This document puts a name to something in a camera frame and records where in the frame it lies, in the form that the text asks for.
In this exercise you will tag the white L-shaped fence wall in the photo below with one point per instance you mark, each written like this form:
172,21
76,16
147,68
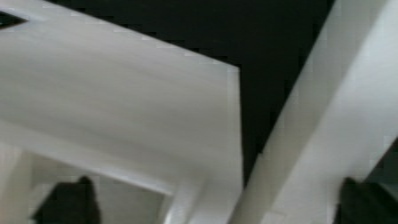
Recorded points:
339,124

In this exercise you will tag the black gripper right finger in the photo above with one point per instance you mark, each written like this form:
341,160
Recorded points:
369,204

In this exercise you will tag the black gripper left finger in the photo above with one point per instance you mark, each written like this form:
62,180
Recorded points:
71,206

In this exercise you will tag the white cabinet body box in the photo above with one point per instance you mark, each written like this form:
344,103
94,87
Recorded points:
120,105

